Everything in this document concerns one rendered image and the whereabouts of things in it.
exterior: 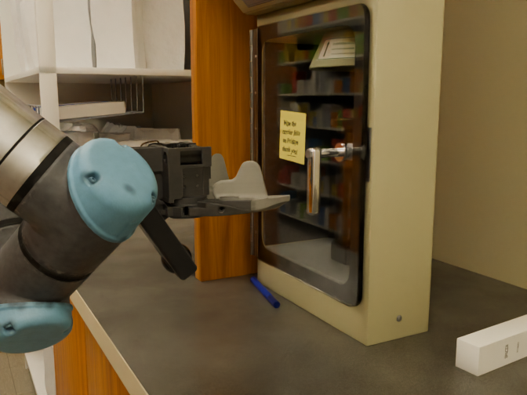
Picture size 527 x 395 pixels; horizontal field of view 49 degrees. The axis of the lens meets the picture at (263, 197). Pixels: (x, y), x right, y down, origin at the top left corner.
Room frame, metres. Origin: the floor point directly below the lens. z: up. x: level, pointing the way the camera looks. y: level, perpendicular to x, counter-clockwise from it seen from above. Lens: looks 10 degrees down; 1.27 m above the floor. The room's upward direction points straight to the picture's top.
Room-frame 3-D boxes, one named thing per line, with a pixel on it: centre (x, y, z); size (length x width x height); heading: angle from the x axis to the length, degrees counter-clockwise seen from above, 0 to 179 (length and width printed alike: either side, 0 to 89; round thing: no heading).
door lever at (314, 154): (0.77, -0.08, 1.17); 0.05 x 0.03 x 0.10; 118
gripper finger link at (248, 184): (0.67, 0.01, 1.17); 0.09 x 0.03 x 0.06; 94
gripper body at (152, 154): (0.67, 0.12, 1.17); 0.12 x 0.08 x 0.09; 119
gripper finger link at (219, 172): (0.75, 0.06, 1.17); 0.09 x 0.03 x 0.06; 143
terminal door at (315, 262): (0.88, -0.06, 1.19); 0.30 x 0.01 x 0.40; 28
